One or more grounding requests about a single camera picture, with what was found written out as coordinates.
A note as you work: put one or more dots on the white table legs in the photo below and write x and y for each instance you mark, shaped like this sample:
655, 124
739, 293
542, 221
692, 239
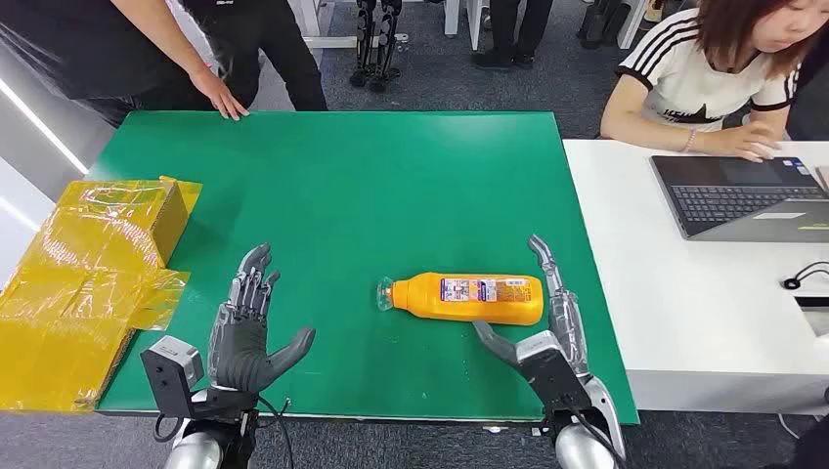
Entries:
463, 19

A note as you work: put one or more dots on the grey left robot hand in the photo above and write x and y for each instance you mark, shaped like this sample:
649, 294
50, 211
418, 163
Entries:
239, 349

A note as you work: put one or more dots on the green table mat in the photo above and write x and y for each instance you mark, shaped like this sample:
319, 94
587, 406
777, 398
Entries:
388, 194

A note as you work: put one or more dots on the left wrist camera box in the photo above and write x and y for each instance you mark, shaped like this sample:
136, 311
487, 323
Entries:
170, 372

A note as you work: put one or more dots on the seated person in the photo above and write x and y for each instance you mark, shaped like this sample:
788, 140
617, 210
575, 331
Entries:
693, 77

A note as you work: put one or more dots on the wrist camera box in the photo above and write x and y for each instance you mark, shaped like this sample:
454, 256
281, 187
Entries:
170, 372
550, 379

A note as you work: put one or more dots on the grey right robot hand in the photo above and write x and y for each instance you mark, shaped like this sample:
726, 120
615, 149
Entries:
567, 324

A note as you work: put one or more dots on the black equipment legs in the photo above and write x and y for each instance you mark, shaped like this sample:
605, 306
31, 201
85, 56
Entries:
602, 22

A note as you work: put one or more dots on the orange plastic bottle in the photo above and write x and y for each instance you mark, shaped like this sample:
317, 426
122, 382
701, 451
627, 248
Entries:
473, 304

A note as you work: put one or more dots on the dark grey laptop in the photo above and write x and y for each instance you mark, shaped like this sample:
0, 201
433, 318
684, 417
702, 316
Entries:
738, 200

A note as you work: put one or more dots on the white desk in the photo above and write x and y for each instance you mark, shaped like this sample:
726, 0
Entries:
686, 311

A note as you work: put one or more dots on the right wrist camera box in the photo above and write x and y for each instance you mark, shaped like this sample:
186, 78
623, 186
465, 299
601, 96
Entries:
550, 379

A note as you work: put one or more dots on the yellow taped cardboard box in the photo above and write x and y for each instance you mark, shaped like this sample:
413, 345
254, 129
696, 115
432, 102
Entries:
71, 311

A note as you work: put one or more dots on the black humanoid robot legs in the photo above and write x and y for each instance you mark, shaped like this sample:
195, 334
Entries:
375, 45

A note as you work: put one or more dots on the white furniture frame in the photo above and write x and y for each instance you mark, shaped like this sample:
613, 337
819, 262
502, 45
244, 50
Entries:
311, 19

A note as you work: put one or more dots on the grey device on desk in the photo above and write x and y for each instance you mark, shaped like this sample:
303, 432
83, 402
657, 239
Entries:
817, 317

